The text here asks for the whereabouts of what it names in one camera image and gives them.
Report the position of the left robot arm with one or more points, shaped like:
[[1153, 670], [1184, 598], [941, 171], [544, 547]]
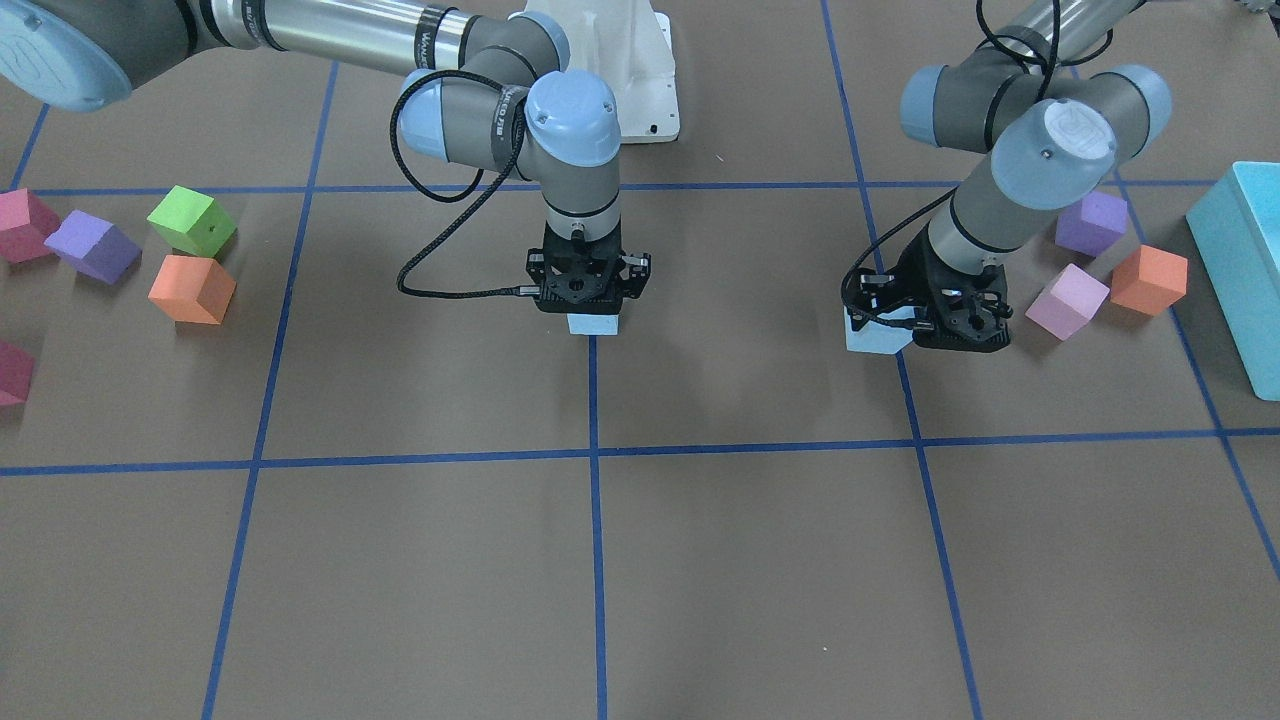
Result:
[[1045, 141]]

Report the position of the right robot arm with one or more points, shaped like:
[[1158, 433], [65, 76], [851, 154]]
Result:
[[487, 93]]

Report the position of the orange foam block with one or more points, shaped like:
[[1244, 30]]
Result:
[[1150, 280], [192, 290]]

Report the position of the green foam block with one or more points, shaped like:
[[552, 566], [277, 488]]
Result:
[[192, 222]]

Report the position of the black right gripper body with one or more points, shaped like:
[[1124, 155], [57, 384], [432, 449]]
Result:
[[637, 271]]

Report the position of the light blue foam block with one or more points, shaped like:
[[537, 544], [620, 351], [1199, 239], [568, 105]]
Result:
[[593, 324], [875, 338]]

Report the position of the crimson foam block far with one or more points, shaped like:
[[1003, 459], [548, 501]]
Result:
[[17, 370]]

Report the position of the crimson foam block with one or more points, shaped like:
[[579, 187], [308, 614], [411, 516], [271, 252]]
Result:
[[27, 222], [17, 370]]

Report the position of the teal plastic bin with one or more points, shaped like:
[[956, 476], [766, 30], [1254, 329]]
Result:
[[1235, 225]]

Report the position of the pink foam block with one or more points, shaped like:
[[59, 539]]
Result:
[[1068, 302]]

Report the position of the white pedestal base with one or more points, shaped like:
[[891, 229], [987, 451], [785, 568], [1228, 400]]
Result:
[[629, 46]]

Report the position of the crimson foam block near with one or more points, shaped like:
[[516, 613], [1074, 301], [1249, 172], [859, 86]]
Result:
[[27, 222]]

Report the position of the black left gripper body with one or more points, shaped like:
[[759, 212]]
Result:
[[912, 264]]

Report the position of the purple foam block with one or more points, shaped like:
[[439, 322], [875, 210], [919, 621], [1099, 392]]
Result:
[[1092, 225], [93, 246]]

